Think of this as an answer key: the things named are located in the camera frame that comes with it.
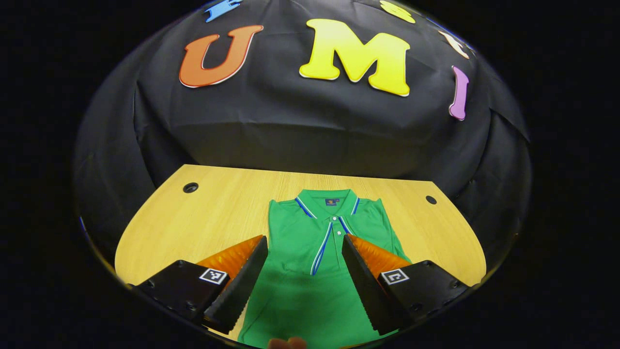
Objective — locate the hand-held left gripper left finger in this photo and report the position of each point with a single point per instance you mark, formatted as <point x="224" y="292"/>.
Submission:
<point x="240" y="291"/>

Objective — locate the round black table grommet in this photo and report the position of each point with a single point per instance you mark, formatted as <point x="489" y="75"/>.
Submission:
<point x="431" y="199"/>
<point x="190" y="187"/>

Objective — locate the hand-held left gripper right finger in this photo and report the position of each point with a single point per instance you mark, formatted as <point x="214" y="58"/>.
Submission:
<point x="365" y="291"/>

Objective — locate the green T-shirt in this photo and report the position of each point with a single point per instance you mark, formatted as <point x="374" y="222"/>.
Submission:
<point x="305" y="300"/>

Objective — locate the black backdrop cloth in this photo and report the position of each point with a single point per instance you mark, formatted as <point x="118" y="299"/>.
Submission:
<point x="315" y="126"/>

